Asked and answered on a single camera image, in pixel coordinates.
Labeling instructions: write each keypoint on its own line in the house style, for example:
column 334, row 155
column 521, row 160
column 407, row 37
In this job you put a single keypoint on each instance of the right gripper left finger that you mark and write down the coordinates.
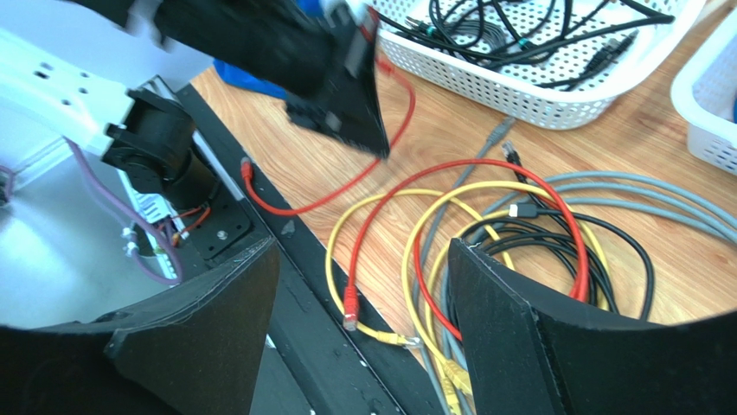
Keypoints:
column 173, row 345

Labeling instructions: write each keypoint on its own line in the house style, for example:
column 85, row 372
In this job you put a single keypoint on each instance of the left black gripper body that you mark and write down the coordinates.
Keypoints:
column 272, row 40

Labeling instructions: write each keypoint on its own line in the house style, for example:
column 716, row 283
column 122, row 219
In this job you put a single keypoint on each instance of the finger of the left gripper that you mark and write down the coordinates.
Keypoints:
column 346, row 106

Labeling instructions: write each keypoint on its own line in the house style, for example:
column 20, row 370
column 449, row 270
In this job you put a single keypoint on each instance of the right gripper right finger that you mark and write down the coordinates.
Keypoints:
column 533, row 350

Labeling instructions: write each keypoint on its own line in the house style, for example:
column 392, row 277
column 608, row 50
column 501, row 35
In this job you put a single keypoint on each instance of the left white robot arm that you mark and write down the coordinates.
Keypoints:
column 80, row 69

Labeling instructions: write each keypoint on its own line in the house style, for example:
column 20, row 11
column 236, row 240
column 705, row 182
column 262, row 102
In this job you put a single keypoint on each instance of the blue cloth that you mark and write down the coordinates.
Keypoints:
column 234, row 76

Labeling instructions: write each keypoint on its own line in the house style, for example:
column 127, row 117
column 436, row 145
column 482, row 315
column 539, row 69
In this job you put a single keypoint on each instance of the white oval perforated basket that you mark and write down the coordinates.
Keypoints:
column 555, row 64

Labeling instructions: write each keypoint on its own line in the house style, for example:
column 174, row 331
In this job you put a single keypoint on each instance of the white rectangular perforated basket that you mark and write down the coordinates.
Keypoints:
column 704, row 95

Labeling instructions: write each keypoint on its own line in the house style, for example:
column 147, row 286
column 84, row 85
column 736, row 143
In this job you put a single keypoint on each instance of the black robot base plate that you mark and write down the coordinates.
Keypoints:
column 309, row 364

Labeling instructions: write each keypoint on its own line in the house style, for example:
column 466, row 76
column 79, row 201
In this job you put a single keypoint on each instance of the white slotted cable duct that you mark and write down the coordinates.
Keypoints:
column 159, row 215

